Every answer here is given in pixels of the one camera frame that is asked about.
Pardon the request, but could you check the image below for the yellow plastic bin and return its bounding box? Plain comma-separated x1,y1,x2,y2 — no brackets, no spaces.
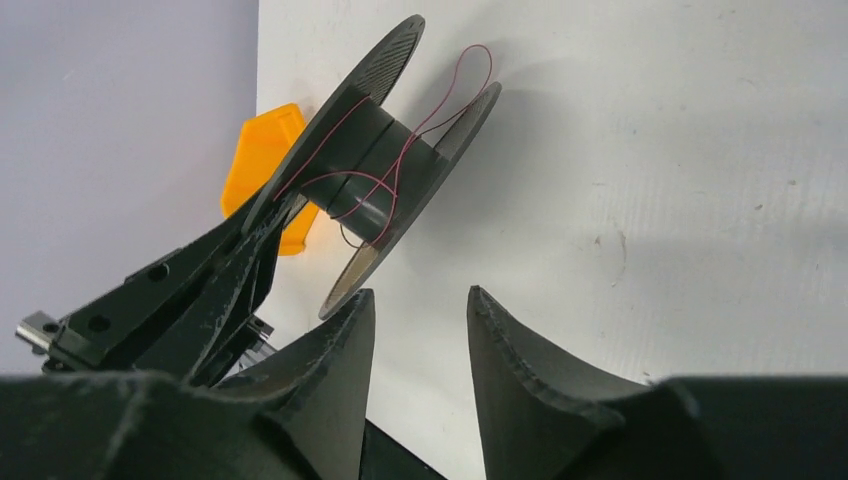
220,103,306,218

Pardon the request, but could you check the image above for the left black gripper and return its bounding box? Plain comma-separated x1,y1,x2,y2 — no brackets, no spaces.
16,197,299,387

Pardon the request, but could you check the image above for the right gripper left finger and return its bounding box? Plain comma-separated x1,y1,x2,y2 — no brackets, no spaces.
1,289,376,479

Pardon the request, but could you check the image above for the black perforated cable spool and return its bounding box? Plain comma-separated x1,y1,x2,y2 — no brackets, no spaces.
246,14,502,320

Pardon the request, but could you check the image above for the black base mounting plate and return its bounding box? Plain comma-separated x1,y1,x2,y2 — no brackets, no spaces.
359,420,445,480

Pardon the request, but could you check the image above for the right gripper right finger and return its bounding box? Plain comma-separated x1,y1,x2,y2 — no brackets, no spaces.
467,286,847,479

